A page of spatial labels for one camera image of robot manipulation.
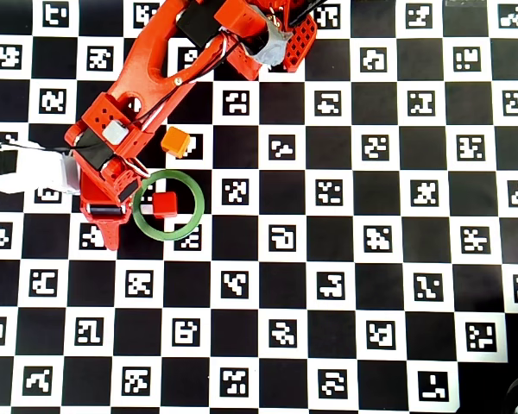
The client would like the orange cube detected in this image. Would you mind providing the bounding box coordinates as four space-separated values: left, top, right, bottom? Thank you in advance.
160 126 192 160

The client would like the red cube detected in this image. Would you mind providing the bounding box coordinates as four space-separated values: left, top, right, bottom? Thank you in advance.
150 191 179 220

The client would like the thin black camera cable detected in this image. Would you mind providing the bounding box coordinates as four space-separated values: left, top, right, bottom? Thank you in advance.
0 141 74 155

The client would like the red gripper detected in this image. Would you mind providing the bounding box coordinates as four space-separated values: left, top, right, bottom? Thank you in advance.
79 157 142 252

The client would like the grey tape wrapped block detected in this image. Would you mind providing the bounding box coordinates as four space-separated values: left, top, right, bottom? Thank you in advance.
250 19 293 68

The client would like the black white marker checkerboard mat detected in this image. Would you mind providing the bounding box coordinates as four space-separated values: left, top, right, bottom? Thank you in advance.
0 0 518 410

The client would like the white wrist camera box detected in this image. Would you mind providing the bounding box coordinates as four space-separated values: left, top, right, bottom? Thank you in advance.
0 140 81 195

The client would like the green ring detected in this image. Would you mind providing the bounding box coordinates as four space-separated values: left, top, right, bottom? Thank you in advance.
130 168 206 241

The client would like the red robot arm with base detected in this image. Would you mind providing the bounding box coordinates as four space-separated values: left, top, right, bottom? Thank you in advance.
64 0 319 173

